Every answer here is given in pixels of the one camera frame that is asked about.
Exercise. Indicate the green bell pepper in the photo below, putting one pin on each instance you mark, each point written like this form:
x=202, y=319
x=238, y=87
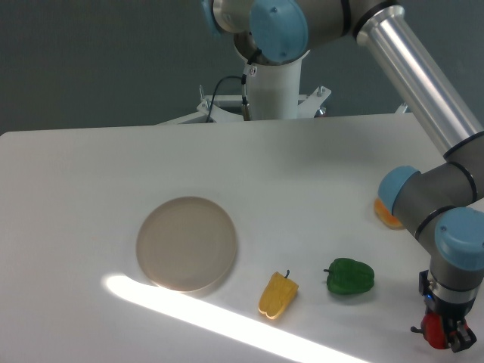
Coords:
x=347, y=276

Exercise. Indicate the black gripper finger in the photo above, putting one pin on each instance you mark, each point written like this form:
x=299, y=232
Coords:
x=460, y=336

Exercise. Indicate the yellow bell pepper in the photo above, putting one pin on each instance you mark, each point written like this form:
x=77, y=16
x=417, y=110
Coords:
x=278, y=294

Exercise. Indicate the orange bell pepper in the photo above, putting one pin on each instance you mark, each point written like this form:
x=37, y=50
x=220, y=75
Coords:
x=385, y=216

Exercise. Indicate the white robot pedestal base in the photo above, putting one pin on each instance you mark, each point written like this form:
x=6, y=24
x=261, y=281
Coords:
x=261, y=92

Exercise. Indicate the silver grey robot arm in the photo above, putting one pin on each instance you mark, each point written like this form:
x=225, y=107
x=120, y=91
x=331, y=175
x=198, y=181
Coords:
x=435, y=206

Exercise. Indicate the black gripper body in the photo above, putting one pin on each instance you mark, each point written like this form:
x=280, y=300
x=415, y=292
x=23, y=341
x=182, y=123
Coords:
x=449, y=303

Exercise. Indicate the red bell pepper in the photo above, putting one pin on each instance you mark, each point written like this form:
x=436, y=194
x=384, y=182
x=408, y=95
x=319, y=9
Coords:
x=432, y=330

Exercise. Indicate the beige round plate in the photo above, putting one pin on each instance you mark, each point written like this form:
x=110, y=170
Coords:
x=187, y=244

